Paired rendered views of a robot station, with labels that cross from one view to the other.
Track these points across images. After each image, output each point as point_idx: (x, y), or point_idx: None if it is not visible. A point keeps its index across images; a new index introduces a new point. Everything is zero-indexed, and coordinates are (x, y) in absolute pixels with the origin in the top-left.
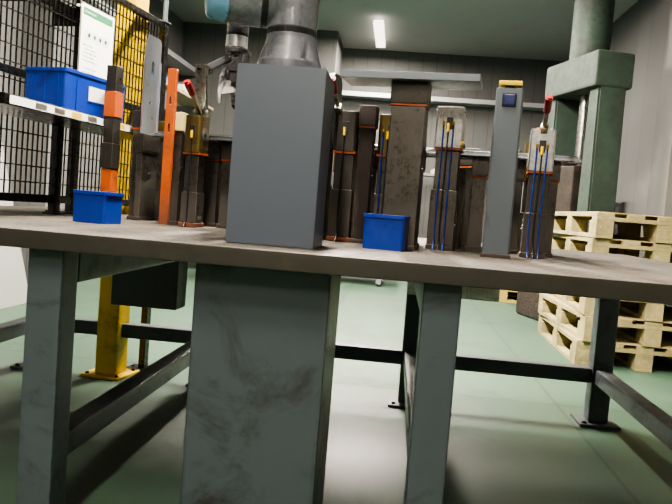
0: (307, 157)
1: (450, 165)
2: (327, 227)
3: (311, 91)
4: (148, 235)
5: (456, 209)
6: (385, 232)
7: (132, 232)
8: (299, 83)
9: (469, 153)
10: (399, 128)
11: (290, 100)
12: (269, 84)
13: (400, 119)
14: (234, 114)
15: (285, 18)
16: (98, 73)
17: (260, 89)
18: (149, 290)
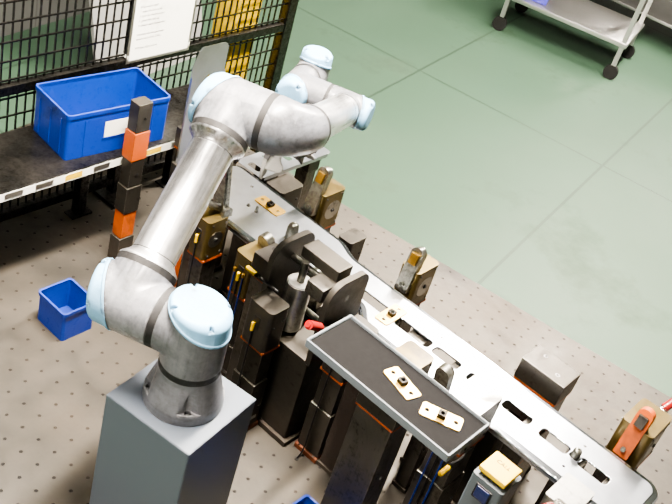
0: None
1: (441, 465)
2: None
3: (171, 465)
4: (25, 478)
5: (447, 497)
6: None
7: (28, 445)
8: (161, 450)
9: (496, 436)
10: (359, 432)
11: (151, 459)
12: (133, 432)
13: (362, 424)
14: (100, 436)
15: (168, 365)
16: (167, 29)
17: (124, 431)
18: None
